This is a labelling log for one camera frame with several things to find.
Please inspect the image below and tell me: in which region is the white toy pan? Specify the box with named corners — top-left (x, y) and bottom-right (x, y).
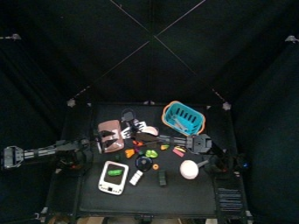
top-left (179, 159), bottom-right (211, 180)

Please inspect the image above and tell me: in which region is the black ring-shaped utensil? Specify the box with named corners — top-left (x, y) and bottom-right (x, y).
top-left (120, 108), bottom-right (136, 123)

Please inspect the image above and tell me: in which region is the white rectangular block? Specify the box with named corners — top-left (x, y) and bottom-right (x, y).
top-left (128, 170), bottom-right (145, 186)

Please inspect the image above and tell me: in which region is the white utensil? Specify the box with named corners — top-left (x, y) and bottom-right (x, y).
top-left (172, 115), bottom-right (189, 131)

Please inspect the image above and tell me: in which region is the green toy vegetable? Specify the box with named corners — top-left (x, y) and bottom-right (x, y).
top-left (106, 169), bottom-right (124, 177)

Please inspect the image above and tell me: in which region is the pink toy toaster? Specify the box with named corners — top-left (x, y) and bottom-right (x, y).
top-left (96, 119), bottom-right (127, 154)

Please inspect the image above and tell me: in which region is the teal basket with orange rim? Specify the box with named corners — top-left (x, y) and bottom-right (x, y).
top-left (161, 101), bottom-right (207, 137)

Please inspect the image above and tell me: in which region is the dark blue round toy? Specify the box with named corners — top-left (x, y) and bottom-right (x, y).
top-left (135, 156), bottom-right (153, 172)

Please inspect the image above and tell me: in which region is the light green toy food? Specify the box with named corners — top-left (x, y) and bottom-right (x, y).
top-left (144, 149), bottom-right (159, 159)

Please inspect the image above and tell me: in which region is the dark green block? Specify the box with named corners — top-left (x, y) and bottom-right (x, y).
top-left (157, 170), bottom-right (168, 187)

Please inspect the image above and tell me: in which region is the white handheld game console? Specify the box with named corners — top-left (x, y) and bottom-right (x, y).
top-left (97, 160), bottom-right (129, 196)

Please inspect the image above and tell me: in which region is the thin diagonal cord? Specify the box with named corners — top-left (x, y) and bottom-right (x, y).
top-left (109, 0), bottom-right (227, 103)
top-left (72, 0), bottom-right (207, 100)

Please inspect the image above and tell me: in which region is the pale pink round toy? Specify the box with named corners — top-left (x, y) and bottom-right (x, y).
top-left (141, 125), bottom-right (160, 137)

